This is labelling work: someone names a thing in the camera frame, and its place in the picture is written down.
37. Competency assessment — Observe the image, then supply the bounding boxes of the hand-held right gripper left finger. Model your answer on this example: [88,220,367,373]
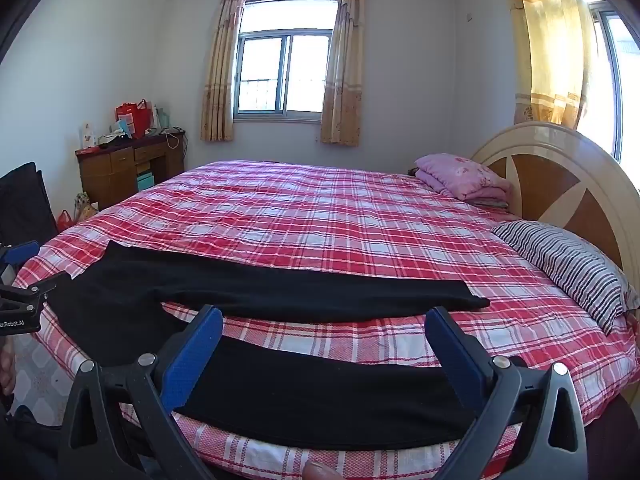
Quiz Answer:
[57,304,224,480]

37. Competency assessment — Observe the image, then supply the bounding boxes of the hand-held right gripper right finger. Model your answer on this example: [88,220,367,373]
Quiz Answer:
[425,306,588,480]

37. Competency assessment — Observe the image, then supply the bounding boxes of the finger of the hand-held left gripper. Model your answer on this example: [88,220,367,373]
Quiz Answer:
[0,241,41,267]
[0,272,68,308]

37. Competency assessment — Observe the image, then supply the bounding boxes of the black pants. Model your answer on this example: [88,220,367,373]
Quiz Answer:
[45,240,528,453]

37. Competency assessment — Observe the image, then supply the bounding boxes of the person's left hand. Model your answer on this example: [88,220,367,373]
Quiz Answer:
[0,347,17,396]

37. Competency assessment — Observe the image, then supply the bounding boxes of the person's right hand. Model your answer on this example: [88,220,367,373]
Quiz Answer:
[303,461,346,480]

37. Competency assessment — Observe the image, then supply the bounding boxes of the black suitcase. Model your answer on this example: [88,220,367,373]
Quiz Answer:
[0,161,58,248]

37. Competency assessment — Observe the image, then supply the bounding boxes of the patterned floor bag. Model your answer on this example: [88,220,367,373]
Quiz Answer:
[74,192,98,221]

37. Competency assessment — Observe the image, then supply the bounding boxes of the brown wooden desk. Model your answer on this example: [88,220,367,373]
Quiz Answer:
[75,130,187,211]

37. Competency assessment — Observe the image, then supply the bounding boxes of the striped pillow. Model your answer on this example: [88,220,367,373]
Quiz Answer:
[490,220,640,336]

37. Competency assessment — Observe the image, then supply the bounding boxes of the folded grey blanket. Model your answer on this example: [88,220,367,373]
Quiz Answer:
[465,197,511,211]

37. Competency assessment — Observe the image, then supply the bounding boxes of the red gift bag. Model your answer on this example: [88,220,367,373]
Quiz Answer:
[116,100,152,136]

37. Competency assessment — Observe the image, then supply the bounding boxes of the pink folded quilt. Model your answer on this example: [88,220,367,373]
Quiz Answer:
[414,154,512,206]

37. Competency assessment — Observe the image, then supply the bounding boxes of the wooden bed headboard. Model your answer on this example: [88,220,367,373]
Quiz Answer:
[470,121,640,271]

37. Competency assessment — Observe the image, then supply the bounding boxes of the bed with red plaid sheet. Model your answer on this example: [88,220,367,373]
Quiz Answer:
[10,160,640,480]

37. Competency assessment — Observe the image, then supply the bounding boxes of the beige patterned curtain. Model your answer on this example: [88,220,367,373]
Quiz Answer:
[201,0,247,142]
[320,0,365,147]

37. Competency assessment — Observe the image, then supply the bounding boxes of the sliding window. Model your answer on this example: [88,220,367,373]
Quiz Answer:
[233,0,341,121]

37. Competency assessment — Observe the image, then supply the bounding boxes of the glass balcony door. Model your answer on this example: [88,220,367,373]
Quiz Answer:
[570,0,640,163]

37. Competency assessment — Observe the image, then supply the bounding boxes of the yellow curtain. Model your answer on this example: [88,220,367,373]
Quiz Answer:
[500,0,593,131]

